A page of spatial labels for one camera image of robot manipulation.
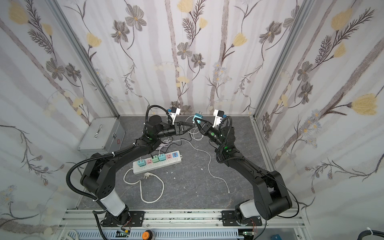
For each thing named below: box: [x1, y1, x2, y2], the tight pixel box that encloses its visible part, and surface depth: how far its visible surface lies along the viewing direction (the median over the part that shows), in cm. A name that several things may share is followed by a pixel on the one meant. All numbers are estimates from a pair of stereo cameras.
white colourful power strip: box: [132, 150, 183, 175], surface depth 93 cm
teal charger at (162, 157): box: [158, 153, 166, 162], surface depth 92 cm
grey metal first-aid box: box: [77, 117, 126, 157], surface depth 90 cm
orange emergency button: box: [142, 230, 153, 240], surface depth 64 cm
